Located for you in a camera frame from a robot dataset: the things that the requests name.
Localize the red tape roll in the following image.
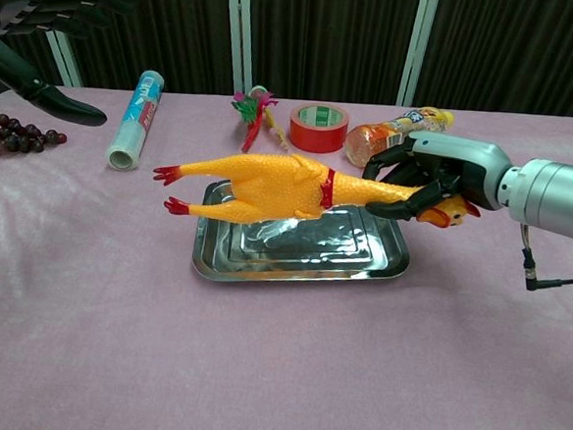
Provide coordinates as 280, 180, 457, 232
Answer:
286, 101, 350, 156

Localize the stainless steel tray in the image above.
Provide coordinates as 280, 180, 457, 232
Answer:
190, 179, 416, 296

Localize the cling film roll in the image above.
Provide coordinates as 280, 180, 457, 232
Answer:
104, 67, 166, 174

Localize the black curtain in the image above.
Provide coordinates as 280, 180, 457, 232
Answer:
0, 0, 573, 147

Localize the orange drink bottle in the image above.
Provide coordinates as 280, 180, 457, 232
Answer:
343, 100, 456, 175

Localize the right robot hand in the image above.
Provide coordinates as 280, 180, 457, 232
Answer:
358, 126, 514, 230

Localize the colourful feather shuttlecock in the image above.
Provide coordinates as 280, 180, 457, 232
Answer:
227, 83, 294, 156

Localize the dark red grape bunch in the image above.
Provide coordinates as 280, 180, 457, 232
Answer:
0, 113, 70, 165

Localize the yellow rubber chicken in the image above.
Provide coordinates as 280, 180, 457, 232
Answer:
148, 143, 486, 242

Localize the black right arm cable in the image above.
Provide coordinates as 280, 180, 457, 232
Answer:
515, 224, 573, 295

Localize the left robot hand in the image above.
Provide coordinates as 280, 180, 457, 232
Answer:
0, 0, 143, 131

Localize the white frame post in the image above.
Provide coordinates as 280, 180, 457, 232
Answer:
39, 28, 87, 88
395, 0, 442, 109
219, 0, 261, 96

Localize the pink table cloth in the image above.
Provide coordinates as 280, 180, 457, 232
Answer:
0, 76, 573, 430

